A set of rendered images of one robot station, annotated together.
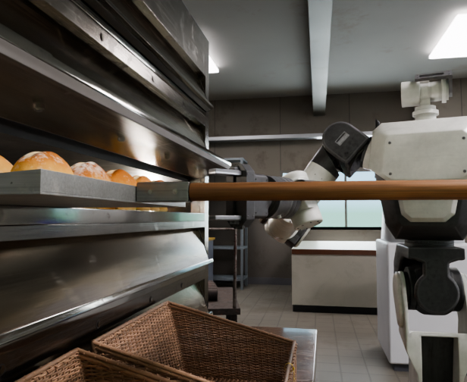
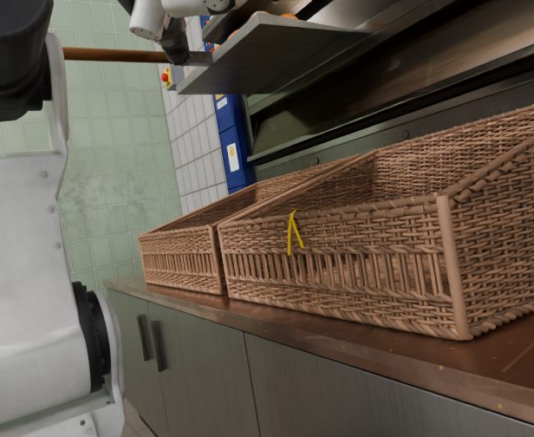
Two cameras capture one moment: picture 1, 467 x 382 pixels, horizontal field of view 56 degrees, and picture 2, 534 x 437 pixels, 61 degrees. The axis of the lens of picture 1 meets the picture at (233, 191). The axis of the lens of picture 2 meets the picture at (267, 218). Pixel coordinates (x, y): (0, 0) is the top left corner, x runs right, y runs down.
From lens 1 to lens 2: 1.93 m
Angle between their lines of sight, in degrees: 138
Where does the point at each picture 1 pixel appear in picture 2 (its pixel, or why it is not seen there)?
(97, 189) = (191, 78)
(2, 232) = (302, 80)
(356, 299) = not seen: outside the picture
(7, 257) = (319, 92)
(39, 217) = (322, 58)
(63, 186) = (181, 87)
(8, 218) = (303, 70)
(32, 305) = (322, 121)
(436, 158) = not seen: outside the picture
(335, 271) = not seen: outside the picture
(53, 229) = (335, 61)
